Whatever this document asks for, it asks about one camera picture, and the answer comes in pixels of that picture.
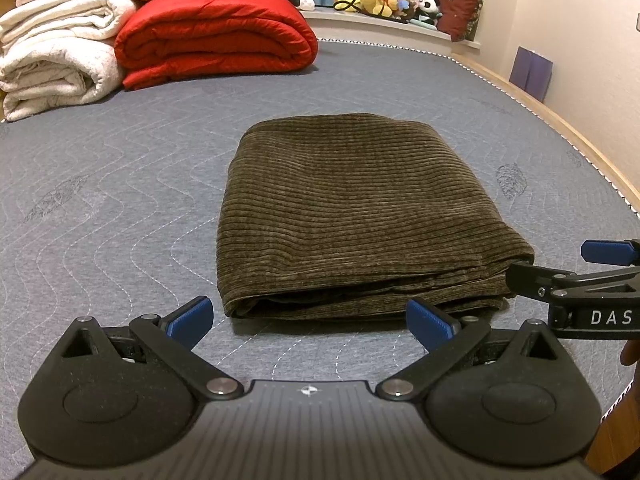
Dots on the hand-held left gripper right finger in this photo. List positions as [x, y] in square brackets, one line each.
[427, 325]

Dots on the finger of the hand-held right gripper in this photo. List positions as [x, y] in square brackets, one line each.
[530, 280]
[607, 251]

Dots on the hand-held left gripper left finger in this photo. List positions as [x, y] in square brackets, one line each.
[192, 320]

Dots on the person's right hand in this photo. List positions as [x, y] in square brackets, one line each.
[632, 352]

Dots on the grey quilted mattress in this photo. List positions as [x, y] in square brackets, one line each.
[125, 185]

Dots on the purple folder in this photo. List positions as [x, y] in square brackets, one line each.
[531, 74]

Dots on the red cushion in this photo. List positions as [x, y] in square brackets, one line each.
[460, 10]

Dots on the red folded quilt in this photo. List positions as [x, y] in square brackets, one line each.
[215, 35]

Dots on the panda plush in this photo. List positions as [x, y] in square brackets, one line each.
[429, 7]

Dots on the white windowsill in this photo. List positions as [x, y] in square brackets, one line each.
[380, 27]

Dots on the white folded blanket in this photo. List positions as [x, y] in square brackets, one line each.
[55, 55]

